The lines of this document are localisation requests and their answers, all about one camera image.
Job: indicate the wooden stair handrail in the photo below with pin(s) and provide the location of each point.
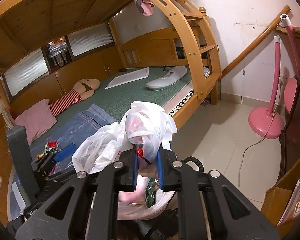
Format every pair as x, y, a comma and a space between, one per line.
271, 27

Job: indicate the blue plaid blanket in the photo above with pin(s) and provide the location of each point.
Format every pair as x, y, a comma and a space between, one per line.
74, 131

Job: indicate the pink pillow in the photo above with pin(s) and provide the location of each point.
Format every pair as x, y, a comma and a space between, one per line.
37, 120

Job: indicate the wooden wall cabinet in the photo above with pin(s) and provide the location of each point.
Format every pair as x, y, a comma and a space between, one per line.
99, 65

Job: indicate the white plastic bag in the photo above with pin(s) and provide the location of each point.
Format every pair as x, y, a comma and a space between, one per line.
145, 126

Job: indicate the books in wooden shelf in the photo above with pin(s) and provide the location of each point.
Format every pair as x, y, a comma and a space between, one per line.
282, 206

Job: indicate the green bed mat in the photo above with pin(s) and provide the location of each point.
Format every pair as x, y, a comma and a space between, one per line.
116, 101

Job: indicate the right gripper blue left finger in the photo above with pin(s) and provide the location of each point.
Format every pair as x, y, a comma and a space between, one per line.
135, 168

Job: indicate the red wrapper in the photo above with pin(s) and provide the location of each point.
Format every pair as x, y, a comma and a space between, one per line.
52, 147

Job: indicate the stacked papers on shelf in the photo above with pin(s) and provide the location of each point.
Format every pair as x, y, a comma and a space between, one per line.
58, 52

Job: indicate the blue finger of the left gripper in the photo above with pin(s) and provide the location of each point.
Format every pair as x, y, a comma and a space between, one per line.
66, 152

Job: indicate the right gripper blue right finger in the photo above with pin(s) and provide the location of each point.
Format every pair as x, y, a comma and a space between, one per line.
160, 169

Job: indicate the striped plush doll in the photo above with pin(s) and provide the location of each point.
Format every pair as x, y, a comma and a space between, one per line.
82, 90

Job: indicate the wooden bunk bed frame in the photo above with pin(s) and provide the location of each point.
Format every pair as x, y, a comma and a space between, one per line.
27, 25

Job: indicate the pink hanging cloth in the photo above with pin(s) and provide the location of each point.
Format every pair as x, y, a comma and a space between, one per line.
145, 7

